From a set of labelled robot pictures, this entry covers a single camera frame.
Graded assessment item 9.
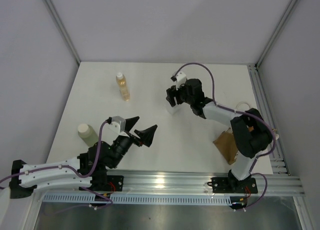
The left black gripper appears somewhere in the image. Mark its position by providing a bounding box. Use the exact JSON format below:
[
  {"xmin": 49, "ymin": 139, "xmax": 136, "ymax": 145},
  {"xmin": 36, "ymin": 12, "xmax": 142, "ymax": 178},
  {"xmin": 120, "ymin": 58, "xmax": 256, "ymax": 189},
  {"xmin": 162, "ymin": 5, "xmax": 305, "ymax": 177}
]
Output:
[{"xmin": 109, "ymin": 116, "xmax": 157, "ymax": 169}]

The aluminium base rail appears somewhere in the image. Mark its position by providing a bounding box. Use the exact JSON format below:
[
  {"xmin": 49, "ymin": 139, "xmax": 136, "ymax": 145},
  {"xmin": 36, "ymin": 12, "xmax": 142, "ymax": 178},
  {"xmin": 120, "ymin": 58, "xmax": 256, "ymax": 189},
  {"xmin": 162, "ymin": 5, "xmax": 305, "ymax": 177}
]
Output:
[{"xmin": 32, "ymin": 171, "xmax": 306, "ymax": 197}]

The white bottle black cap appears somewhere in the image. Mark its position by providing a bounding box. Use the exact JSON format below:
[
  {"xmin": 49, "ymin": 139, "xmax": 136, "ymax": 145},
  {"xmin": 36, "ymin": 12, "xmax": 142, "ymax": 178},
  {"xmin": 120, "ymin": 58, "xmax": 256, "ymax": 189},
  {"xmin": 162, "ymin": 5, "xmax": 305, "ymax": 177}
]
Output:
[{"xmin": 165, "ymin": 100, "xmax": 182, "ymax": 115}]

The brown canvas bag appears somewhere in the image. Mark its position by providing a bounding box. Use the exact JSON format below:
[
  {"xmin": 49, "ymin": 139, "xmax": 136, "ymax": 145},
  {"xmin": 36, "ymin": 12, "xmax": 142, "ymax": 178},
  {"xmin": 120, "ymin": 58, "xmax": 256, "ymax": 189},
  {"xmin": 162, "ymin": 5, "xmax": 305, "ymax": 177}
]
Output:
[{"xmin": 212, "ymin": 101, "xmax": 279, "ymax": 166}]

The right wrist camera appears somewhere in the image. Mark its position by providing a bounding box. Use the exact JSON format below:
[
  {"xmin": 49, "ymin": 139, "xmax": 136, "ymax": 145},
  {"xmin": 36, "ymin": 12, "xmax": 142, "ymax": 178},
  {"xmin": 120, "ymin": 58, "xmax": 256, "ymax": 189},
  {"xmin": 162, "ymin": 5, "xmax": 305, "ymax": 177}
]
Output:
[{"xmin": 170, "ymin": 71, "xmax": 187, "ymax": 90}]

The right aluminium side rail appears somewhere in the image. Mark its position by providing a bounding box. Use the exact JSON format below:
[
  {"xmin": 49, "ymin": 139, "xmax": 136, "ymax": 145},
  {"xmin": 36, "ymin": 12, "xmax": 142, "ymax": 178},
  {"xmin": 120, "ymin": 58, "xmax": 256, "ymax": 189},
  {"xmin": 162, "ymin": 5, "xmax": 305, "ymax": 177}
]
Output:
[{"xmin": 247, "ymin": 63, "xmax": 291, "ymax": 176}]

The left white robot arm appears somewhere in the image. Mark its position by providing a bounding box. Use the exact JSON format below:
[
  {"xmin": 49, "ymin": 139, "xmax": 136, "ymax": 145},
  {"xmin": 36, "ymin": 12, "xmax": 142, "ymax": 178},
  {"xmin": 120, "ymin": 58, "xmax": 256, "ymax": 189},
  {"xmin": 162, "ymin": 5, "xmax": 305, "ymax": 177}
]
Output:
[{"xmin": 8, "ymin": 116, "xmax": 158, "ymax": 199}]

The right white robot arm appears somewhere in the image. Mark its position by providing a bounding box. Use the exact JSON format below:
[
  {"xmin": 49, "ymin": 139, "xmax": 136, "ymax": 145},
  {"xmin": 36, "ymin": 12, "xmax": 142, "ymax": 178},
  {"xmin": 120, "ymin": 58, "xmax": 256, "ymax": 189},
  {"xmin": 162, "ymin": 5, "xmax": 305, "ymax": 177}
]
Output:
[{"xmin": 166, "ymin": 76, "xmax": 276, "ymax": 193}]

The pale green bottle beige cap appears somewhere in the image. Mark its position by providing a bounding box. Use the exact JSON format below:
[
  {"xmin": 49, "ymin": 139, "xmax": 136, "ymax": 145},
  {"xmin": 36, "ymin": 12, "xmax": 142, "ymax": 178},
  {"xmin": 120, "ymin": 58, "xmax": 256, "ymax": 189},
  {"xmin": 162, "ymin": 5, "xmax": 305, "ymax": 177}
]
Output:
[{"xmin": 77, "ymin": 123, "xmax": 99, "ymax": 147}]

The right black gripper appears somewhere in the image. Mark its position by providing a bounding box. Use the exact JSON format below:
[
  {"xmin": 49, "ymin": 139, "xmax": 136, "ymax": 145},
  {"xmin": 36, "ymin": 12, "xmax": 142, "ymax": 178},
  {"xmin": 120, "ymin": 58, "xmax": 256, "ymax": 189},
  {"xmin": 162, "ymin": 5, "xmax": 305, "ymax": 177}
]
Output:
[{"xmin": 166, "ymin": 81, "xmax": 194, "ymax": 107}]

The right aluminium frame post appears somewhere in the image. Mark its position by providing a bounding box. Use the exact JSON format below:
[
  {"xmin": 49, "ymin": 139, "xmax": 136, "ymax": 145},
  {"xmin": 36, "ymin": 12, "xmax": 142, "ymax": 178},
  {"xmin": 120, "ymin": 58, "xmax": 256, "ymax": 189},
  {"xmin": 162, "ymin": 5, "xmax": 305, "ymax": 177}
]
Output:
[{"xmin": 254, "ymin": 0, "xmax": 307, "ymax": 68}]

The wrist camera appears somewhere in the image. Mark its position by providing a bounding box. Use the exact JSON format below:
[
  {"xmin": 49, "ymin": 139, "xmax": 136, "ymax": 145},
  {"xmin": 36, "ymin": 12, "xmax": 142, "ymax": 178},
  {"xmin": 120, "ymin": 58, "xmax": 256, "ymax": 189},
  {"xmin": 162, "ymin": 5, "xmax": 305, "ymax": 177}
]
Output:
[
  {"xmin": 170, "ymin": 71, "xmax": 187, "ymax": 90},
  {"xmin": 107, "ymin": 116, "xmax": 129, "ymax": 137}
]

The white slotted cable duct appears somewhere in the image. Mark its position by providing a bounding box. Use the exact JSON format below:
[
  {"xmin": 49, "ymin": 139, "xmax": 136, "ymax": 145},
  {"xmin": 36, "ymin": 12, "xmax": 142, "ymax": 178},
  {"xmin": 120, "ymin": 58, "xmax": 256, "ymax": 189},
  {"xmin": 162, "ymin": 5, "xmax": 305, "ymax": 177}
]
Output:
[{"xmin": 42, "ymin": 193, "xmax": 232, "ymax": 206}]

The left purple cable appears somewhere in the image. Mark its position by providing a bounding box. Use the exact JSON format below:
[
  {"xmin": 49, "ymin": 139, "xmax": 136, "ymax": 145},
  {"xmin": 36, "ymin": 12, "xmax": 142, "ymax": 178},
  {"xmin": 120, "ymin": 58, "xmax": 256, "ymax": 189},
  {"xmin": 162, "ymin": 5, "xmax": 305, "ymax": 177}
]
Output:
[{"xmin": 0, "ymin": 117, "xmax": 113, "ymax": 211}]

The amber bottle white cap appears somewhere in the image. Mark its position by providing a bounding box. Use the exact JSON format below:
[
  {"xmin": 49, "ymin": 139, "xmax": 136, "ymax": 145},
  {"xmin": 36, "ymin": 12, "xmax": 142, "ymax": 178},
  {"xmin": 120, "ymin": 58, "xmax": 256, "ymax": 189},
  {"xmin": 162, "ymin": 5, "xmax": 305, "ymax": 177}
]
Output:
[{"xmin": 115, "ymin": 72, "xmax": 130, "ymax": 102}]

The aluminium frame post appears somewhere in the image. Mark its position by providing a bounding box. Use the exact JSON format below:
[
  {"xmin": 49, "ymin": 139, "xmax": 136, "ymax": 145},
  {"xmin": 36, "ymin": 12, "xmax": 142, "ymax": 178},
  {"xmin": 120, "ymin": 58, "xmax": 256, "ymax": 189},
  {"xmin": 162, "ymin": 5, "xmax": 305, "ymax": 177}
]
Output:
[
  {"xmin": 254, "ymin": 0, "xmax": 307, "ymax": 68},
  {"xmin": 42, "ymin": 0, "xmax": 81, "ymax": 66}
]

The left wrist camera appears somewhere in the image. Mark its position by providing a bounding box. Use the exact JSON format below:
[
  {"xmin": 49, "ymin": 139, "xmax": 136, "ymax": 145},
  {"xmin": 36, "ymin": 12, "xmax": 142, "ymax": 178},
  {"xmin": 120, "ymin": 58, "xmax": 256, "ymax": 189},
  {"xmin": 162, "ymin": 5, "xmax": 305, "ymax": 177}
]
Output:
[{"xmin": 107, "ymin": 116, "xmax": 129, "ymax": 137}]

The left aluminium frame post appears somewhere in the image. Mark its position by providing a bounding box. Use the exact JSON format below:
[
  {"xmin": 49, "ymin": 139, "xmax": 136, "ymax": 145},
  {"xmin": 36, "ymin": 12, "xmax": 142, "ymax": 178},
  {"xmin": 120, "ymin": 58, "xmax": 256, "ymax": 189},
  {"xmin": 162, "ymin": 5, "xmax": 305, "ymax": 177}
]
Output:
[{"xmin": 42, "ymin": 0, "xmax": 81, "ymax": 66}]

